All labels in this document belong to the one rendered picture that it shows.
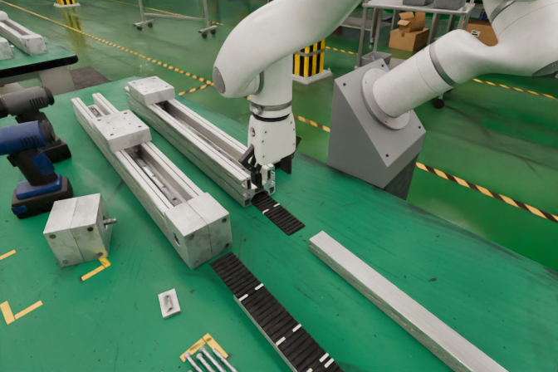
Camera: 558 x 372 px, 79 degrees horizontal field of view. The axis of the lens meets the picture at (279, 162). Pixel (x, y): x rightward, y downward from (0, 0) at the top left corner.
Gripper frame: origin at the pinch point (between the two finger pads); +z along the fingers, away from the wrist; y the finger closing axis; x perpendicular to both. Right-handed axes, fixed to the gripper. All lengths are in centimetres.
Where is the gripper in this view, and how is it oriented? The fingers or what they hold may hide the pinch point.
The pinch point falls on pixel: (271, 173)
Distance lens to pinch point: 77.4
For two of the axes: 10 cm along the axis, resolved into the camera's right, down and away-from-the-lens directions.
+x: -6.4, -4.2, 6.5
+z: 0.0, 8.4, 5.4
